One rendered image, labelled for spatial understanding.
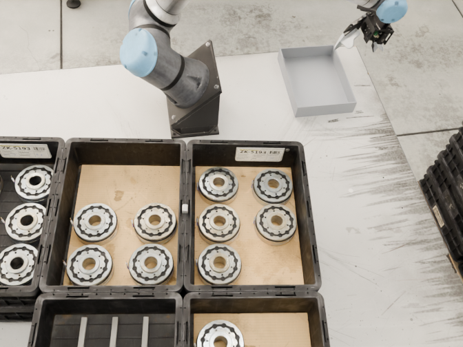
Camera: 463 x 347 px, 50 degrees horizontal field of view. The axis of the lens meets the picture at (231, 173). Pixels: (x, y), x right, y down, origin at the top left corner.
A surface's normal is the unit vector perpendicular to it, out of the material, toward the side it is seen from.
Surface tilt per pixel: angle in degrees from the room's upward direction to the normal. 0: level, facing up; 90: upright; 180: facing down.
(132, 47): 45
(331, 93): 0
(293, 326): 0
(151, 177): 0
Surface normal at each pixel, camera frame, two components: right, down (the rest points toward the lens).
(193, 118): 0.16, 0.84
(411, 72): 0.07, -0.54
